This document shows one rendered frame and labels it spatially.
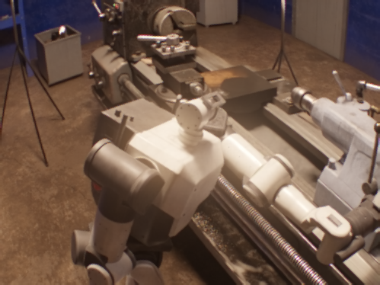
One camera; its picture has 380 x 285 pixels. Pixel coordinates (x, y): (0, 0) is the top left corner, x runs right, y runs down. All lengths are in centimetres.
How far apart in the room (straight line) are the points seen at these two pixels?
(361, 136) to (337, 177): 18
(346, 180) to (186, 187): 62
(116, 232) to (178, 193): 17
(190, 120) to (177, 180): 14
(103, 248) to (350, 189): 81
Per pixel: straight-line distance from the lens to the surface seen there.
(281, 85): 218
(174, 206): 96
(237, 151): 112
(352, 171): 133
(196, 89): 175
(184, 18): 243
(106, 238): 92
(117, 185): 83
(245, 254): 183
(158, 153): 93
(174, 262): 232
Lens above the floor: 179
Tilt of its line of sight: 35 degrees down
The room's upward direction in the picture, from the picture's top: 2 degrees counter-clockwise
